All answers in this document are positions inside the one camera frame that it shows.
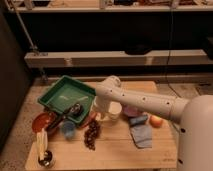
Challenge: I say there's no red bowl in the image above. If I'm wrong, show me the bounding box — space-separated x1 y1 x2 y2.
32 112 56 133

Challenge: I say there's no white paper cup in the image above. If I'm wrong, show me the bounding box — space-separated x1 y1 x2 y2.
108 102 122 120

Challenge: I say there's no green plastic tray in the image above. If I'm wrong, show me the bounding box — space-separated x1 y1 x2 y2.
38 75 96 125

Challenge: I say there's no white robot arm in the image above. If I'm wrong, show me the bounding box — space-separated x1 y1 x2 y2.
95 76 213 171

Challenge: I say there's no grey blue cloth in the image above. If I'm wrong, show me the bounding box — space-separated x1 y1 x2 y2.
130 125 152 148

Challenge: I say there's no diagonal metal pole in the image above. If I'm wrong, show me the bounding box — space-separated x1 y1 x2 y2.
8 0 48 56

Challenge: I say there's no purple bowl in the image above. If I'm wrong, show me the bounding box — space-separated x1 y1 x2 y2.
123 106 141 117

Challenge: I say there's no bunch of dark grapes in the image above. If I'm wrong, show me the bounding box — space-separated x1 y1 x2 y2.
84 120 100 150

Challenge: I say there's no grey metal shelf rail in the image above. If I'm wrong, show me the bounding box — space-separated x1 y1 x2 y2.
24 50 213 68

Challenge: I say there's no orange fruit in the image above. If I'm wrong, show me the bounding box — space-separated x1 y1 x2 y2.
149 115 163 128

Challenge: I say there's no black ladle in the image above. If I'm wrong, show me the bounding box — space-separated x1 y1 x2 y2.
46 103 83 131

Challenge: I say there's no blue plastic cup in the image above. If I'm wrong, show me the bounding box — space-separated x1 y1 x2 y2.
61 121 75 139

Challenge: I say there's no small metal bowl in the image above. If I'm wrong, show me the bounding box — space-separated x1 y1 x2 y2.
38 150 54 168

